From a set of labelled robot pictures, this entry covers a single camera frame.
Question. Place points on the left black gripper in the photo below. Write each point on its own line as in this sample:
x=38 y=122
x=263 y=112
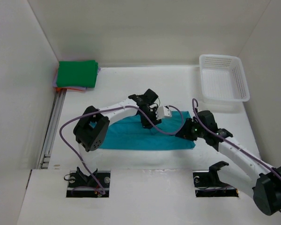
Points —
x=154 y=120

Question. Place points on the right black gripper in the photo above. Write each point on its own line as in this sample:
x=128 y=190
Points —
x=184 y=131

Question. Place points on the teal t shirt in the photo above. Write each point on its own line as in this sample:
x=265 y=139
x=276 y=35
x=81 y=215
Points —
x=128 y=134

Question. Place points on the lavender t shirt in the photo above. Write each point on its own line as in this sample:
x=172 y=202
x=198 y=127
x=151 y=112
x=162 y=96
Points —
x=75 y=78

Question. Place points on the green t shirt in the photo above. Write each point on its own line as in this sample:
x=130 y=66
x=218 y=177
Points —
x=88 y=63

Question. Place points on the orange t shirt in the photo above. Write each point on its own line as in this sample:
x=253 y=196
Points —
x=71 y=88

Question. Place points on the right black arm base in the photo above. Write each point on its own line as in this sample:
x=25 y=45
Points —
x=208 y=184

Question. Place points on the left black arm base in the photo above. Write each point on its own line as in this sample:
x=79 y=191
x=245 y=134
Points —
x=80 y=185

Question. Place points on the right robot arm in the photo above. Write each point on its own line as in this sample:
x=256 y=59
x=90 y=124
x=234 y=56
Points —
x=261 y=182

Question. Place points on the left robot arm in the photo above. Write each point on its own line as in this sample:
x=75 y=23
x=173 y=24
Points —
x=91 y=131

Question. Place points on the white laundry basket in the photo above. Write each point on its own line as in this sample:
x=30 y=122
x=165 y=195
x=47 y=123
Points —
x=223 y=78

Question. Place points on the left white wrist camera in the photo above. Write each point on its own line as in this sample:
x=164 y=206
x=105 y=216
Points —
x=163 y=112

